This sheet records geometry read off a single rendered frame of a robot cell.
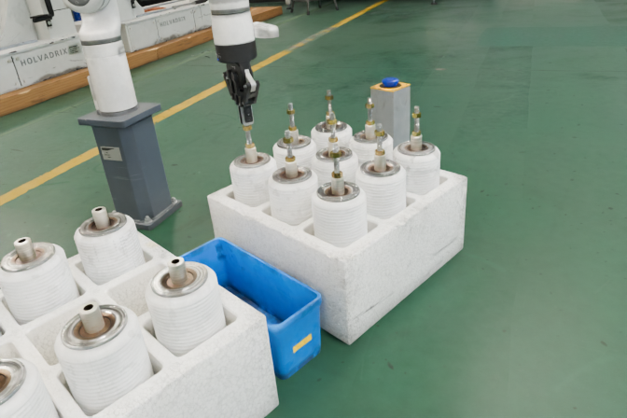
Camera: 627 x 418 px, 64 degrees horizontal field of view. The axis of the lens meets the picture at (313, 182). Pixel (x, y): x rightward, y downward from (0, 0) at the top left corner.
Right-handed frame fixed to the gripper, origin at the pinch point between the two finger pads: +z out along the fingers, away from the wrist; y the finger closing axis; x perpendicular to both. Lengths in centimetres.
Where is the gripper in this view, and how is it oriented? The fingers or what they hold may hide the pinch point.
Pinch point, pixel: (245, 114)
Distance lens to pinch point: 99.7
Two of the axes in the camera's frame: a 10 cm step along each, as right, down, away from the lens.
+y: 5.0, 3.5, -7.9
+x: 8.6, -2.9, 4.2
